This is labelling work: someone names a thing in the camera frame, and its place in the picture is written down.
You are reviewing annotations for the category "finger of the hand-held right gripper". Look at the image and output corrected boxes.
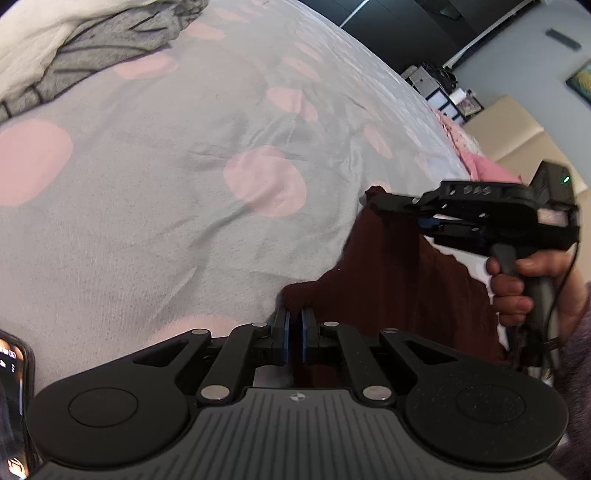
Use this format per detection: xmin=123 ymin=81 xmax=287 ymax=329
xmin=365 ymin=188 xmax=444 ymax=217
xmin=417 ymin=215 xmax=485 ymax=250

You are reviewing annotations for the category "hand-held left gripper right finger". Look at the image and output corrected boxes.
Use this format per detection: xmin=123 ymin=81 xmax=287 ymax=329
xmin=300 ymin=308 xmax=476 ymax=407

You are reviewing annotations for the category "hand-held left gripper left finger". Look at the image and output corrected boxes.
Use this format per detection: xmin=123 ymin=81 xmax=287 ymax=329
xmin=111 ymin=307 xmax=293 ymax=407

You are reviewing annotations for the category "maroon garment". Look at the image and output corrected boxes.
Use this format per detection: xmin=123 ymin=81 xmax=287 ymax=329
xmin=281 ymin=185 xmax=509 ymax=388

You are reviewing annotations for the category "person's right forearm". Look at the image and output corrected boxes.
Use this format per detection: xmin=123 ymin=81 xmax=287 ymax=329
xmin=551 ymin=277 xmax=591 ymax=480

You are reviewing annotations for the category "person's right hand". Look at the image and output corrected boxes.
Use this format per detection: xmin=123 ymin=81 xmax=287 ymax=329
xmin=487 ymin=251 xmax=591 ymax=329

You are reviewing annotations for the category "beige padded headboard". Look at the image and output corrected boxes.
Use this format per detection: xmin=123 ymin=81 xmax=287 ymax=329
xmin=464 ymin=95 xmax=591 ymax=204

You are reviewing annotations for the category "pink dotted pillow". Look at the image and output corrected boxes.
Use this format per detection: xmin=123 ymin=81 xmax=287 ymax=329
xmin=429 ymin=108 xmax=481 ymax=158

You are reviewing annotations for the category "white nightstand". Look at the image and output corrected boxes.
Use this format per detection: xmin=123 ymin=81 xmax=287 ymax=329
xmin=399 ymin=65 xmax=462 ymax=123

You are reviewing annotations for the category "black bag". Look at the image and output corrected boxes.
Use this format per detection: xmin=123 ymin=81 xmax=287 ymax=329
xmin=422 ymin=62 xmax=458 ymax=90

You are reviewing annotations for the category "framed landscape painting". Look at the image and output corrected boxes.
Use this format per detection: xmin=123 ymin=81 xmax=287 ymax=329
xmin=566 ymin=60 xmax=591 ymax=102

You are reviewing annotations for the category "dark sliding wardrobe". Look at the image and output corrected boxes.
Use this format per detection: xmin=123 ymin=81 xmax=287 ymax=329
xmin=295 ymin=0 xmax=502 ymax=70

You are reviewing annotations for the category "bed with polka dot sheet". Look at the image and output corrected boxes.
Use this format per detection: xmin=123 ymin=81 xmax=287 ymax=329
xmin=0 ymin=0 xmax=522 ymax=462

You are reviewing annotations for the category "smartphone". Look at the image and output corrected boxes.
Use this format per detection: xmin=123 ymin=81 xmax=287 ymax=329
xmin=0 ymin=330 xmax=37 ymax=478

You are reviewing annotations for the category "photo frame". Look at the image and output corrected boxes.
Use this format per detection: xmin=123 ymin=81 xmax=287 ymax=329
xmin=457 ymin=92 xmax=483 ymax=117

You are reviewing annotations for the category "dark wall lamp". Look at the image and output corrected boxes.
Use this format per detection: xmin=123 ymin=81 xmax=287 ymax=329
xmin=545 ymin=28 xmax=581 ymax=51

